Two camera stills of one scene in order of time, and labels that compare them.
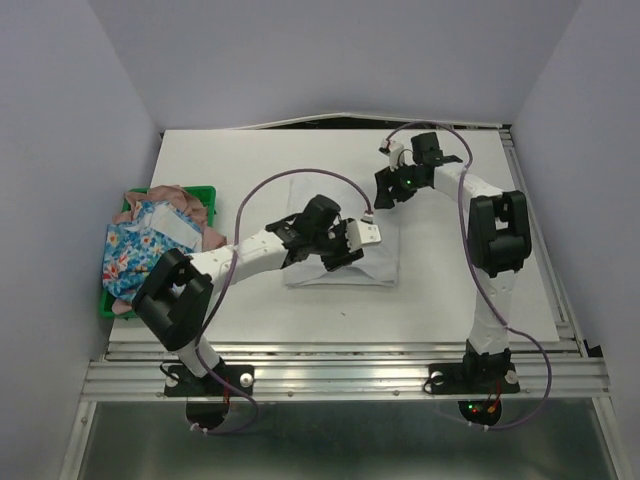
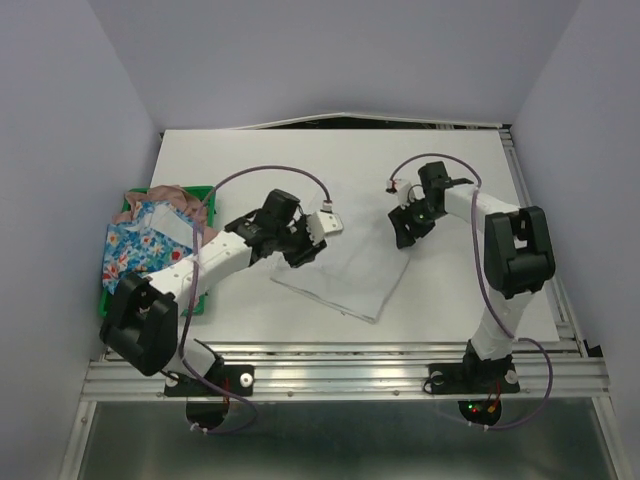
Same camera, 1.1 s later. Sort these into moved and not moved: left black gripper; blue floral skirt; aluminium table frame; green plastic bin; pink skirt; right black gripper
Moved: left black gripper; right black gripper
Not moved: pink skirt; green plastic bin; aluminium table frame; blue floral skirt
